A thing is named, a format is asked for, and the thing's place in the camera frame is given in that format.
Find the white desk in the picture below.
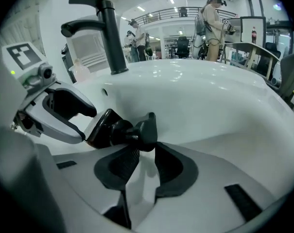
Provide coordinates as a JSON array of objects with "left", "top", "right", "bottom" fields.
[{"left": 221, "top": 41, "right": 281, "bottom": 80}]

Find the display panel with cola bottle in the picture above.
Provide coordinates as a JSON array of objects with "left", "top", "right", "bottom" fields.
[{"left": 240, "top": 16, "right": 267, "bottom": 45}]

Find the pale pink bottle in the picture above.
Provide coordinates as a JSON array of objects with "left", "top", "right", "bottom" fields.
[{"left": 72, "top": 58, "right": 92, "bottom": 83}]

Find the white sink basin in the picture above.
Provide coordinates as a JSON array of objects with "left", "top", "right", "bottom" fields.
[{"left": 35, "top": 58, "right": 294, "bottom": 228}]

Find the white slatted cabinet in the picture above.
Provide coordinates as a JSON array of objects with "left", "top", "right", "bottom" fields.
[{"left": 66, "top": 34, "right": 109, "bottom": 70}]

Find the black office chair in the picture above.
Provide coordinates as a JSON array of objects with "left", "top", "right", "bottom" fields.
[{"left": 173, "top": 36, "right": 189, "bottom": 59}]

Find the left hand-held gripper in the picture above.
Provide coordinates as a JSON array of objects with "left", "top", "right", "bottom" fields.
[{"left": 1, "top": 42, "right": 98, "bottom": 137}]

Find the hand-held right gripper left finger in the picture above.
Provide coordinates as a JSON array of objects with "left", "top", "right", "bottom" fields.
[{"left": 52, "top": 144, "right": 140, "bottom": 230}]

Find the grey chair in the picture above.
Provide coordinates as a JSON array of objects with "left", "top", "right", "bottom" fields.
[{"left": 270, "top": 50, "right": 294, "bottom": 101}]

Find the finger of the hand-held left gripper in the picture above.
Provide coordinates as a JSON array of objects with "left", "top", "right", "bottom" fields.
[{"left": 25, "top": 97, "right": 86, "bottom": 145}]

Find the black faucet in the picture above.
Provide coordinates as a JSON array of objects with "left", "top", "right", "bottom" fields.
[{"left": 61, "top": 0, "right": 129, "bottom": 75}]

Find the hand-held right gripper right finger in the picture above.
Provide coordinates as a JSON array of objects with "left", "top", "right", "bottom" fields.
[{"left": 134, "top": 141, "right": 286, "bottom": 233}]

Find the black balcony railing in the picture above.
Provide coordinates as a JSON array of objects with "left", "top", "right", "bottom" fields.
[{"left": 133, "top": 6, "right": 238, "bottom": 26}]

